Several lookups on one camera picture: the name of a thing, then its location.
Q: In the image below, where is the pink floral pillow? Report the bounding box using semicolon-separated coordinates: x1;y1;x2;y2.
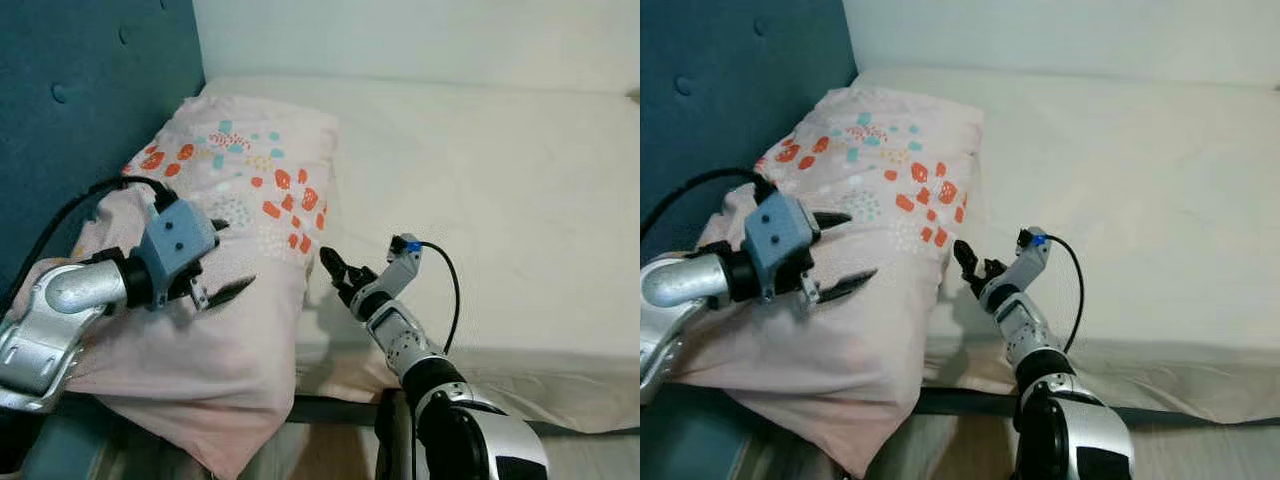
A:
62;95;341;479
672;85;986;479

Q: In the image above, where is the mattress with beige sheet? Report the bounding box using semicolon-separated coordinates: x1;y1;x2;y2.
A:
195;78;641;433
850;68;1280;426

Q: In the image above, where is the teal upholstered headboard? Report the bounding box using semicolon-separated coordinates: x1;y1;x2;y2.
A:
640;0;859;266
0;0;206;301

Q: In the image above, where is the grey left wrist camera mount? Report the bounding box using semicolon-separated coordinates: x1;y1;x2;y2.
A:
138;197;221;306
743;190;825;301

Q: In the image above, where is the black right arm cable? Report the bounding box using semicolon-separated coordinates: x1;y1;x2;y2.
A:
1045;234;1086;353
418;240;462;356

